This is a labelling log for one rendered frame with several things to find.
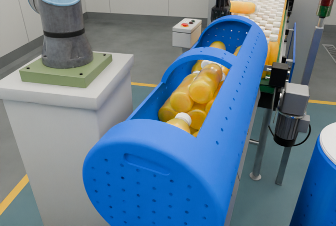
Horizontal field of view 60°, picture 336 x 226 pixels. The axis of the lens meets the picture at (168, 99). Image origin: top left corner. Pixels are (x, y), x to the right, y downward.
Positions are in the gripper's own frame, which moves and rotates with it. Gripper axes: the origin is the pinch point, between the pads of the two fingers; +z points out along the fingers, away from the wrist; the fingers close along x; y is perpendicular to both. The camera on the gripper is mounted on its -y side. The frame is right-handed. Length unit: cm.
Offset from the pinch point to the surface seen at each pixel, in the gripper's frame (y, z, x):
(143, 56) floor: -208, 108, -145
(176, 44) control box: 1.3, 7.4, -22.1
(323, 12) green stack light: -23, -9, 45
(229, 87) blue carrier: 77, -12, 18
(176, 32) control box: 1.2, 1.0, -22.0
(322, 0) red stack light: -24, -15, 44
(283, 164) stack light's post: -25, 90, 46
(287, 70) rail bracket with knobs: 11.0, 9.0, 33.2
